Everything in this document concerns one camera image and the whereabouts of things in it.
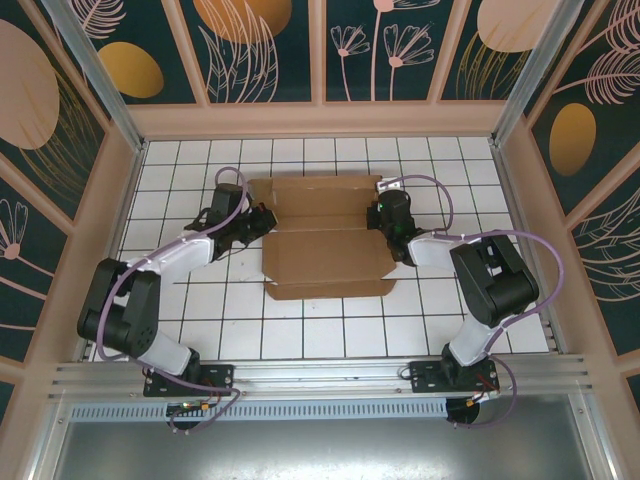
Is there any brown cardboard box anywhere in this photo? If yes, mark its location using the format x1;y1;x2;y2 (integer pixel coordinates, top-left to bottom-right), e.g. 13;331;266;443
248;174;399;301

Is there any small circuit board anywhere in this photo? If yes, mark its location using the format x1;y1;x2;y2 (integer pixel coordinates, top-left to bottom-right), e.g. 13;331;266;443
168;400;211;416

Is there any grey metal sheet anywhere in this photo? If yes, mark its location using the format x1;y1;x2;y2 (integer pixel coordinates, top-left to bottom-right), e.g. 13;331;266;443
29;394;616;480

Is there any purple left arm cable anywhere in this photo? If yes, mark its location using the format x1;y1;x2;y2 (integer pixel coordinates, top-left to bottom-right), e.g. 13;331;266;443
97;166;251;436

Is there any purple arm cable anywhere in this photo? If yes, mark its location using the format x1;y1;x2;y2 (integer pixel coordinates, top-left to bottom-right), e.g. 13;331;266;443
97;166;251;436
379;174;566;430

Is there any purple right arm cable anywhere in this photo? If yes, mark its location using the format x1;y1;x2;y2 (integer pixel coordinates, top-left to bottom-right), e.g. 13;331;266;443
379;174;566;430

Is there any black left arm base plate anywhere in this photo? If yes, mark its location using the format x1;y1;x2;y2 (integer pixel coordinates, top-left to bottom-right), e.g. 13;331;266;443
143;363;236;399

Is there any aluminium mounting rail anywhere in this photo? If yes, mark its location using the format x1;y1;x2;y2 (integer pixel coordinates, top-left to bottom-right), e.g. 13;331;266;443
47;354;596;401

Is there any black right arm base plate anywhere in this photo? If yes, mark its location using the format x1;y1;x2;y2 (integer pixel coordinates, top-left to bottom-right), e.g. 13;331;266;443
409;359;501;396

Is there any aluminium frame post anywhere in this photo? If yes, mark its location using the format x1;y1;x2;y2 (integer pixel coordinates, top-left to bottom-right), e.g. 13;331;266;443
42;0;149;154
489;0;586;149

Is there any slotted grey cable duct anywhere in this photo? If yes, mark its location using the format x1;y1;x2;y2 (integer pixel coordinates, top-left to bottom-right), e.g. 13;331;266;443
69;398;451;421

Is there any aluminium side rail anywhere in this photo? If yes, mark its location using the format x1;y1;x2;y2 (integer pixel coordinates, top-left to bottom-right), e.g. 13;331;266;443
74;142;149;362
492;144;569;357

